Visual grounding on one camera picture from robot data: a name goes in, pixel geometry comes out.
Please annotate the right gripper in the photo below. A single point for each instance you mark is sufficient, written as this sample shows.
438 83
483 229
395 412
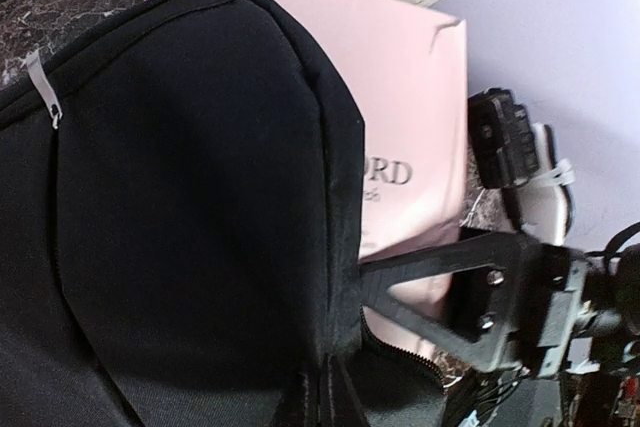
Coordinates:
501 283

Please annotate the pink Warm Chord book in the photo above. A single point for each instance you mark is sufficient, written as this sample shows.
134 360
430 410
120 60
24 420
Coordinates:
400 147

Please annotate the black student bag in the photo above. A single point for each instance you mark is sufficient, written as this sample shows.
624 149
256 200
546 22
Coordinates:
180 226

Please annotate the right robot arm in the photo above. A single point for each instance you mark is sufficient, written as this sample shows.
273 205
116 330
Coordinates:
597 384

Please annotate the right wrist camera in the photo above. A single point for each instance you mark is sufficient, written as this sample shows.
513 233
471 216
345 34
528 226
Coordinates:
517 157

